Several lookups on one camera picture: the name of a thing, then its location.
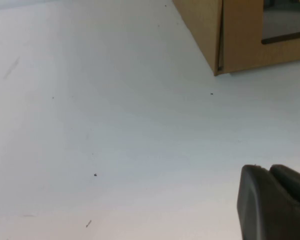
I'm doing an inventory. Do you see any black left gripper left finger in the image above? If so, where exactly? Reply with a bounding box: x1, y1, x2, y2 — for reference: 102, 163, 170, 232
236, 164, 300, 240

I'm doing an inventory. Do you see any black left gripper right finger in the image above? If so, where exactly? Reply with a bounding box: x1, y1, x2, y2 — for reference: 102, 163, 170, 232
269, 163, 300, 208

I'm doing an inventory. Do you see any brown windowed cardboard shoe box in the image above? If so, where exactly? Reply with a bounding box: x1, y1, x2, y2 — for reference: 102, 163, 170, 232
171, 0, 300, 77

